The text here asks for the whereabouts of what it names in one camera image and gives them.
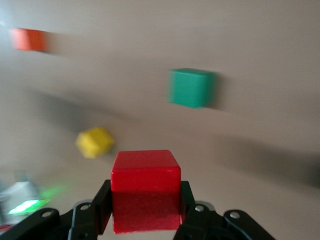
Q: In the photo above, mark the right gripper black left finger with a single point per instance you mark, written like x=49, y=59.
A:
x=85, y=220

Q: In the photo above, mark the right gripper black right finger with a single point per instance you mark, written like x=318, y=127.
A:
x=200, y=222

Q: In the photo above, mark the red wooden cube block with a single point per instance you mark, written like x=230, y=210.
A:
x=145, y=170

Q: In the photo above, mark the yellow wooden cube block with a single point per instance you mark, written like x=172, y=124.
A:
x=94, y=142

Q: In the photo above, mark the green wooden cube block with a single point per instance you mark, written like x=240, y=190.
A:
x=191, y=87

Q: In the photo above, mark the orange wooden cube block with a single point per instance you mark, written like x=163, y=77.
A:
x=28, y=39

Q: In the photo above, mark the brown table cover sheet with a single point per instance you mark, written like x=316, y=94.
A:
x=237, y=37

